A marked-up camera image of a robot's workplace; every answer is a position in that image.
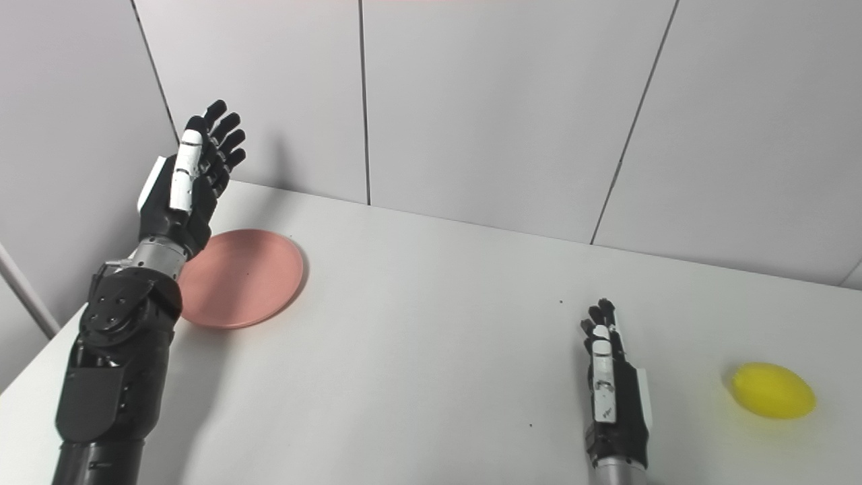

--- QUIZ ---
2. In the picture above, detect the yellow lemon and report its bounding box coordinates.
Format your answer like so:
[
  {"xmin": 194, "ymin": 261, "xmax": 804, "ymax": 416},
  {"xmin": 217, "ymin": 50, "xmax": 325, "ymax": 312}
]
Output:
[{"xmin": 731, "ymin": 362, "xmax": 818, "ymax": 420}]

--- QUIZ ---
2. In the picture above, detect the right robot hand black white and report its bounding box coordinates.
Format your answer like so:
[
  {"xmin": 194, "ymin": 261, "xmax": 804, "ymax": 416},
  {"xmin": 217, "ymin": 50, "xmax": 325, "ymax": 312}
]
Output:
[{"xmin": 581, "ymin": 298, "xmax": 653, "ymax": 470}]

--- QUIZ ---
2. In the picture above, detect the pink round plate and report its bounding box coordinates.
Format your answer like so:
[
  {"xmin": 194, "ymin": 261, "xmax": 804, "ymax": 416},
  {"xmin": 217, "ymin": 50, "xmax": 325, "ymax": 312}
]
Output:
[{"xmin": 176, "ymin": 229, "xmax": 305, "ymax": 330}]

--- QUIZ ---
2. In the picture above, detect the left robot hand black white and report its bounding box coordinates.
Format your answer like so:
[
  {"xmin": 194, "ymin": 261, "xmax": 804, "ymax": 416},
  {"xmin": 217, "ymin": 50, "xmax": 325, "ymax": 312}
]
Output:
[{"xmin": 137, "ymin": 100, "xmax": 247, "ymax": 261}]

